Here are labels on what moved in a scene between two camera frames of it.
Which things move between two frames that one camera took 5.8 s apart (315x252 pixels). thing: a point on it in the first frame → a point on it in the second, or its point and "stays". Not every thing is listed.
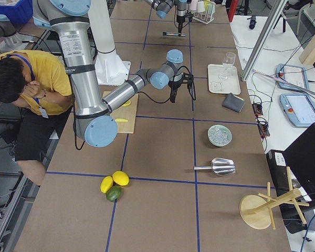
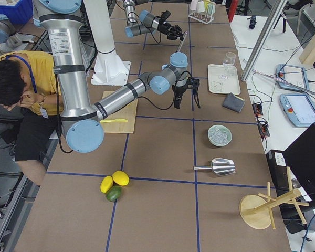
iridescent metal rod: [295, 86] stays
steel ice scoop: [220, 166] stays
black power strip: [263, 128] stays
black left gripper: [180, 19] → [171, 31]
